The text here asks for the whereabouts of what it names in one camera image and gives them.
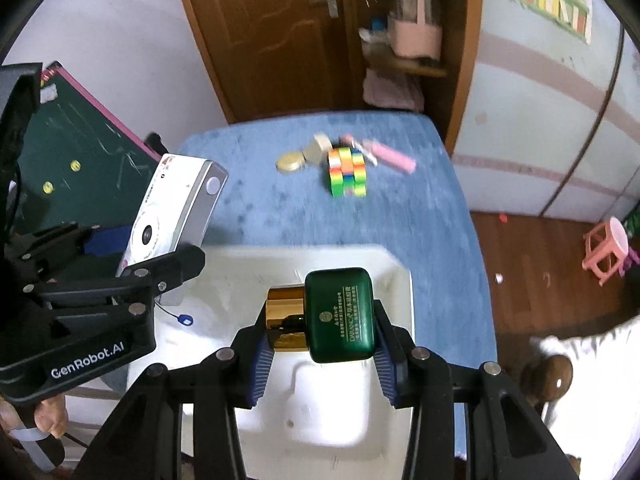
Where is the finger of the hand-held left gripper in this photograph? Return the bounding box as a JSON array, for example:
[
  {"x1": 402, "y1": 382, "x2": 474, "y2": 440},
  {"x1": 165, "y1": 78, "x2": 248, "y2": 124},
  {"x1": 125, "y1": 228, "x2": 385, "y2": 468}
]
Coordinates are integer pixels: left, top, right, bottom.
[
  {"x1": 10, "y1": 222, "x2": 133, "y2": 273},
  {"x1": 22, "y1": 244, "x2": 207, "y2": 317}
]

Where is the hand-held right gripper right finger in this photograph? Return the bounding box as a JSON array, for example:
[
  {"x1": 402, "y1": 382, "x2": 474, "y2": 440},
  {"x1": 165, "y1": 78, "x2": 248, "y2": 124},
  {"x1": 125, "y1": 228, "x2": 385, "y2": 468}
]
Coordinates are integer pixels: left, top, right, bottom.
[{"x1": 372, "y1": 300, "x2": 576, "y2": 480}]

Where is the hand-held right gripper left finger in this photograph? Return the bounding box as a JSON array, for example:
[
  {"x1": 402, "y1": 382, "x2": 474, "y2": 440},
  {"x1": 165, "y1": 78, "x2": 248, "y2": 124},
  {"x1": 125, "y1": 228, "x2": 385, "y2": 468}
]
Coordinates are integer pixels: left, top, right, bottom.
[{"x1": 75, "y1": 310, "x2": 276, "y2": 480}]

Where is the white toy camera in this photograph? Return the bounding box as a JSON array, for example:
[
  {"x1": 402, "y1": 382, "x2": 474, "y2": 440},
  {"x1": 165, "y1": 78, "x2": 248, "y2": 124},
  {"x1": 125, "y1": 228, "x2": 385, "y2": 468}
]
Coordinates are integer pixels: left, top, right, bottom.
[{"x1": 116, "y1": 155, "x2": 229, "y2": 306}]

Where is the white plastic tray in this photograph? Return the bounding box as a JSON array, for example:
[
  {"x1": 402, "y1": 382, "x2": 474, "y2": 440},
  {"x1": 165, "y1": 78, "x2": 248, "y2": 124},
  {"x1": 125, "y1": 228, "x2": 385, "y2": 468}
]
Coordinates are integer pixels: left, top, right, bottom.
[{"x1": 127, "y1": 244, "x2": 416, "y2": 461}]

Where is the green bottle with gold cap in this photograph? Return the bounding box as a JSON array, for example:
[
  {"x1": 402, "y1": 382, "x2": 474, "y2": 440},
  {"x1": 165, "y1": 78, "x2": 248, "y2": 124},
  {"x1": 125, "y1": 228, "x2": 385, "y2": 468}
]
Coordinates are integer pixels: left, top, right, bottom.
[{"x1": 265, "y1": 266, "x2": 377, "y2": 365}]

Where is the multicoloured puzzle cube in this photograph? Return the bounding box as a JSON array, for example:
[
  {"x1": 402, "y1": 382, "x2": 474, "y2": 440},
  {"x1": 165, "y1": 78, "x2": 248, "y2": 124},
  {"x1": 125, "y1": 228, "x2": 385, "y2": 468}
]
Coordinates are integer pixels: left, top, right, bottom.
[{"x1": 327, "y1": 147, "x2": 367, "y2": 198}]

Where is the pink hair roller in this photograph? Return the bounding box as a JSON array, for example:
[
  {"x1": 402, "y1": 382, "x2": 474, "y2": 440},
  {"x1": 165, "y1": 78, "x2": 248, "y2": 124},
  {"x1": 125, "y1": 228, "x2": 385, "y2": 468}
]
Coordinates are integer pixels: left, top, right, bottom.
[{"x1": 367, "y1": 141, "x2": 417, "y2": 174}]

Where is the person's left hand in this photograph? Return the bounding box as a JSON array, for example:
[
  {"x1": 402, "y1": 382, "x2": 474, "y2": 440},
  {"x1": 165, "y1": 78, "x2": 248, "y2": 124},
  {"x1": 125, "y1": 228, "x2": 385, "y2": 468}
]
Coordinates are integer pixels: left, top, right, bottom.
[{"x1": 0, "y1": 394, "x2": 68, "y2": 438}]

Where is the round gold tin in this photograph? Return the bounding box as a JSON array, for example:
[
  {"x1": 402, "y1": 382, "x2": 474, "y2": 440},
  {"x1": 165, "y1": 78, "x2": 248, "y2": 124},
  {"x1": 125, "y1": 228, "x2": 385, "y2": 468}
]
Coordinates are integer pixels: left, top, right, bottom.
[{"x1": 276, "y1": 151, "x2": 307, "y2": 175}]

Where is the round wooden bedpost knob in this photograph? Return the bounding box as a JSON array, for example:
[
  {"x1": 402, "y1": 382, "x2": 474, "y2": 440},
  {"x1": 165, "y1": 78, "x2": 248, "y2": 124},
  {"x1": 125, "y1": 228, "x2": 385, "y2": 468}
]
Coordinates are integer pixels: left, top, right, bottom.
[{"x1": 520, "y1": 354, "x2": 575, "y2": 406}]

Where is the beige small box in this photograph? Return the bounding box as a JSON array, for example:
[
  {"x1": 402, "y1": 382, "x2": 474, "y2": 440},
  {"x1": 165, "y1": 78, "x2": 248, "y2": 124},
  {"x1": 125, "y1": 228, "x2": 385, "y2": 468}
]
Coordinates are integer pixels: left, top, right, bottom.
[{"x1": 301, "y1": 132, "x2": 332, "y2": 165}]

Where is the white dotted quilt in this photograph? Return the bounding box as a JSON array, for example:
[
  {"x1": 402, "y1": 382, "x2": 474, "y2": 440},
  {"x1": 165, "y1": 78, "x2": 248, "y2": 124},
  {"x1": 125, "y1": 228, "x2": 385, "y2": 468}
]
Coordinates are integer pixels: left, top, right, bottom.
[{"x1": 530, "y1": 317, "x2": 640, "y2": 480}]

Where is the brown wooden door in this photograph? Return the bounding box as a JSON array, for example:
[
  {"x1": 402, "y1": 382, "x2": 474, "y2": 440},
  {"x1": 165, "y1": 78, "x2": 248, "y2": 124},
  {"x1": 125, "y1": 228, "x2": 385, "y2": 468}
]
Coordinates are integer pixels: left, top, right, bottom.
[{"x1": 170, "y1": 0, "x2": 361, "y2": 123}]

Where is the pink plastic stool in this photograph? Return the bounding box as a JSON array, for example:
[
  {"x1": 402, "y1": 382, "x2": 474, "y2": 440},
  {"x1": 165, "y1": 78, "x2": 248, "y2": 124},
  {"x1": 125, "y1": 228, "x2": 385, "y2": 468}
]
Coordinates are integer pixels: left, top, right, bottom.
[{"x1": 582, "y1": 217, "x2": 630, "y2": 286}]

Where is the folded pink towel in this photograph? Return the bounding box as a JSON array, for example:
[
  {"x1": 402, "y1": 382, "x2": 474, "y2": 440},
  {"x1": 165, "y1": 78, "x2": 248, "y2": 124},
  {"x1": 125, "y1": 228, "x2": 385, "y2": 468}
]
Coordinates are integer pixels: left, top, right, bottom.
[{"x1": 362, "y1": 67, "x2": 425, "y2": 111}]

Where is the floral sliding wardrobe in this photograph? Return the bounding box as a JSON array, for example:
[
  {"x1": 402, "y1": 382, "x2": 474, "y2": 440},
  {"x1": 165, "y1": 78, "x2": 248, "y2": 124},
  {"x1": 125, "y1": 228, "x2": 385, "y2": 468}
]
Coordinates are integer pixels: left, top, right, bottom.
[{"x1": 450, "y1": 0, "x2": 640, "y2": 221}]

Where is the green patterned bag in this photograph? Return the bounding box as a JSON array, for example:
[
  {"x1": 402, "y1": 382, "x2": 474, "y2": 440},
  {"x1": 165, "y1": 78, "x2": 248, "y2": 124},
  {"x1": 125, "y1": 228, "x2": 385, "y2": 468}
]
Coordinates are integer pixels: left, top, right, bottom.
[{"x1": 622, "y1": 200, "x2": 640, "y2": 241}]

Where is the pink basket with clear dome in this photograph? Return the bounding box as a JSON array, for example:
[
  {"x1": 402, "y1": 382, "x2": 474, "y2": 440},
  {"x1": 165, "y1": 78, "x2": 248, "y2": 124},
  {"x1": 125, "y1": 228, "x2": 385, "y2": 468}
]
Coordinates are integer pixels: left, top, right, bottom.
[{"x1": 387, "y1": 0, "x2": 443, "y2": 58}]

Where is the wooden corner shelf cabinet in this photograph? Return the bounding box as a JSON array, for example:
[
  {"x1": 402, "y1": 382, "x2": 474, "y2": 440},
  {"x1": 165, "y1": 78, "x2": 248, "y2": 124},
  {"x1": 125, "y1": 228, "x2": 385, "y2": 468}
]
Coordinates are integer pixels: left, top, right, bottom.
[{"x1": 345, "y1": 0, "x2": 483, "y2": 156}]

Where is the green chalkboard with pink frame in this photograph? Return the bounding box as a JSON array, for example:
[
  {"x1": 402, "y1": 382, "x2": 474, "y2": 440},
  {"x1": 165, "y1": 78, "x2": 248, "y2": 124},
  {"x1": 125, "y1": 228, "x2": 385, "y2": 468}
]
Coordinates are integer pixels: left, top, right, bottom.
[{"x1": 15, "y1": 62, "x2": 161, "y2": 236}]

